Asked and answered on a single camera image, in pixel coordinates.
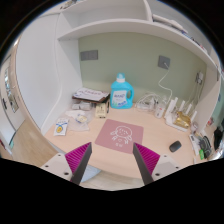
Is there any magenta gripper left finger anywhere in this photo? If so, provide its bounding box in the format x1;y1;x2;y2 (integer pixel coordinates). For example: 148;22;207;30
65;143;92;185

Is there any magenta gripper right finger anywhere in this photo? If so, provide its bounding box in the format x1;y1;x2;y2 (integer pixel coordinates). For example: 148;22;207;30
133;143;160;185

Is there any black computer mouse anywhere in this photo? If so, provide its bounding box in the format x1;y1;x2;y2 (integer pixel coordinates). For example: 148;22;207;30
169;141;182;153

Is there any pink mouse pad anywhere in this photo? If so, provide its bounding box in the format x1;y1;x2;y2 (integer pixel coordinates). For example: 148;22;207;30
95;119;144;154

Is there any yellow snack packet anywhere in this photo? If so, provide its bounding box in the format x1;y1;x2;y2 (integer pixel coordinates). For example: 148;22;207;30
54;118;69;136

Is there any clear plastic bag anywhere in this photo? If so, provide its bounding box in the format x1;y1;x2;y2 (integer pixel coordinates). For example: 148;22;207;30
65;111;89;132

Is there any small yellow box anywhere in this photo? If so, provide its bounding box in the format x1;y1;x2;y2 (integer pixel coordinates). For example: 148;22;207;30
95;103;107;118

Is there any black device at right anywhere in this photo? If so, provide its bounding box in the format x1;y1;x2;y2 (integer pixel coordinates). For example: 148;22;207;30
199;136;212;158

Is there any blue detergent bottle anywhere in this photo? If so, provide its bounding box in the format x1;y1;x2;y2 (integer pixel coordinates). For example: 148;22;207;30
110;73;134;109

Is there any white cable bundle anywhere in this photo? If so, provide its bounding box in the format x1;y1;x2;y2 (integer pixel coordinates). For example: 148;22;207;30
135;92;162;113

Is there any grey wall socket right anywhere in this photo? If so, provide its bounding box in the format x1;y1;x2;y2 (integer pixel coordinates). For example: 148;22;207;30
158;56;170;69

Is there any grey double wall socket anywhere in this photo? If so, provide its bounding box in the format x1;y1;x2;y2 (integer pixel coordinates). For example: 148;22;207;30
80;50;98;61

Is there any white wall shelf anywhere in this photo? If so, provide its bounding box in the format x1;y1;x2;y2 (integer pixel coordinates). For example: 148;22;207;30
57;0;218;70

